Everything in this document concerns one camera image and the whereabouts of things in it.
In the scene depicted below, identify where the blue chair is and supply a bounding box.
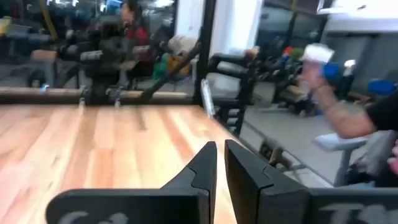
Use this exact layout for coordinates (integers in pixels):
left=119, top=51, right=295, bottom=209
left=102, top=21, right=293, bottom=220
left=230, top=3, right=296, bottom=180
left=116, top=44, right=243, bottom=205
left=368, top=79, right=398, bottom=97

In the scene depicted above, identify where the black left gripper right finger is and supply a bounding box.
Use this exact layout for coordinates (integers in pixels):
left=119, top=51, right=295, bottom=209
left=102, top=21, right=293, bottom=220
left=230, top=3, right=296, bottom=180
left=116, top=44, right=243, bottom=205
left=224, top=139, right=398, bottom=224

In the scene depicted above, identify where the blue object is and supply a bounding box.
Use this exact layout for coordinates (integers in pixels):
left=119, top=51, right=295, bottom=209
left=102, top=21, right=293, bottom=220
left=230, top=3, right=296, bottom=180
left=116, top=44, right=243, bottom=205
left=322, top=62, right=342, bottom=84

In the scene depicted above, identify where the white tag strip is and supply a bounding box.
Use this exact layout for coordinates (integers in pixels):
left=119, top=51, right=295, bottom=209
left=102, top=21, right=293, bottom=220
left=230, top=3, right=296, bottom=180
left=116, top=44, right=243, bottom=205
left=200, top=78, right=216, bottom=119

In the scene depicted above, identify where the person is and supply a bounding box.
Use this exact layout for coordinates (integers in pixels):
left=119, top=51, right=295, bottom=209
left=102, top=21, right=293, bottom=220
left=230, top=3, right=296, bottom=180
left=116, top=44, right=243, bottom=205
left=120, top=1, right=150, bottom=47

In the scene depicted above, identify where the person's hand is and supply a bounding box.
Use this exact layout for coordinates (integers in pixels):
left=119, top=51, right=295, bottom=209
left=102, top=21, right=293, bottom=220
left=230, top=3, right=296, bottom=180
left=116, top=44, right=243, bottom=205
left=387, top=146, right=398, bottom=175
left=300, top=60, right=331, bottom=94

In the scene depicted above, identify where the person's torso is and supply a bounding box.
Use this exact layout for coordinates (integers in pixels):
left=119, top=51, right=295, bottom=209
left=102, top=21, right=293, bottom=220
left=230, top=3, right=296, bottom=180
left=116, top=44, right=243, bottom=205
left=365, top=90, right=398, bottom=187

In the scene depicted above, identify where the black rig frame post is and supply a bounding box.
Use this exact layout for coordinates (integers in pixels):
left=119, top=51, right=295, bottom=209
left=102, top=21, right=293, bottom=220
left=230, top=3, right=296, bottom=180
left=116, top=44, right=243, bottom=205
left=141, top=0, right=218, bottom=106

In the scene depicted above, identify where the light grey stool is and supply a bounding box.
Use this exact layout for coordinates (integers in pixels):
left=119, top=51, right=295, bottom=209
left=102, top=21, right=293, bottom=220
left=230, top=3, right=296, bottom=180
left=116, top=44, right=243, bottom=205
left=313, top=133, right=369, bottom=187

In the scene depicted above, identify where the person's forearm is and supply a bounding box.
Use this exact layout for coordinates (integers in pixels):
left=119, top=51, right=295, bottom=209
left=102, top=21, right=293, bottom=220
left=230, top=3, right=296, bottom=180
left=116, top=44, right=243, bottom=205
left=320, top=88, right=377, bottom=140

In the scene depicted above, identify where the white object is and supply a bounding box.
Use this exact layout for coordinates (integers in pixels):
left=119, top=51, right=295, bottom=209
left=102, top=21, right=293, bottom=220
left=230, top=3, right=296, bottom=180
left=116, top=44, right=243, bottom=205
left=300, top=42, right=335, bottom=65

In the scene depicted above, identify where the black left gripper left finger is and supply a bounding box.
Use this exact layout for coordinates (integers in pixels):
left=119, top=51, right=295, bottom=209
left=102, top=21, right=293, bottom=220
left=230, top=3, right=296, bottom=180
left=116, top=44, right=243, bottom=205
left=45, top=141, right=218, bottom=224

